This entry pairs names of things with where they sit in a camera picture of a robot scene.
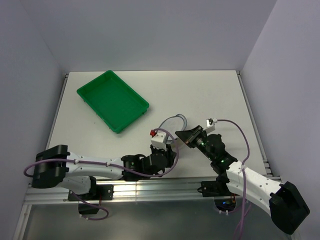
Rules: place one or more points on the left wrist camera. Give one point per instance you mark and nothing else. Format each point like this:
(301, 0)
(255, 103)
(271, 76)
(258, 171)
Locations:
(159, 139)

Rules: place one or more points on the green plastic tray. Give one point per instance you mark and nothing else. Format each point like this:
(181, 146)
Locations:
(113, 100)

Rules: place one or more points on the white mesh laundry bag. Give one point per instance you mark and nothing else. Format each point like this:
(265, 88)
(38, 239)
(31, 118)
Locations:
(174, 123)

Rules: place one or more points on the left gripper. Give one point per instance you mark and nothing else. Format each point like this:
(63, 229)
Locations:
(169, 153)

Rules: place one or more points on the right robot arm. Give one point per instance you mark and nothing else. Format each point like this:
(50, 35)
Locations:
(282, 201)

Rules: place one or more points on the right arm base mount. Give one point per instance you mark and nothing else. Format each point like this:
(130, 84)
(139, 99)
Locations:
(216, 188)

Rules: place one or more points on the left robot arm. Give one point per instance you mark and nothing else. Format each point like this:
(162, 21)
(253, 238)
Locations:
(58, 167)

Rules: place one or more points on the aluminium frame rail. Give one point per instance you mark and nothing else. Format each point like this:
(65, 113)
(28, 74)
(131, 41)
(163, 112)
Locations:
(152, 190)

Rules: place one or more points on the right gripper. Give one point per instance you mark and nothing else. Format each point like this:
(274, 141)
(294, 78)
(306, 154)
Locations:
(188, 135)

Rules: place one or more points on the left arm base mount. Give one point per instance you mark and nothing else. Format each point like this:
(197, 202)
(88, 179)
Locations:
(99, 193)

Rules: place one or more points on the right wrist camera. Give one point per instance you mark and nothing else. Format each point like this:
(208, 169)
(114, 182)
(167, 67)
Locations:
(210, 125)

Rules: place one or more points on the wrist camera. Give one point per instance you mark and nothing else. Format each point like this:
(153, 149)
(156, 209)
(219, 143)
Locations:
(210, 125)
(159, 139)

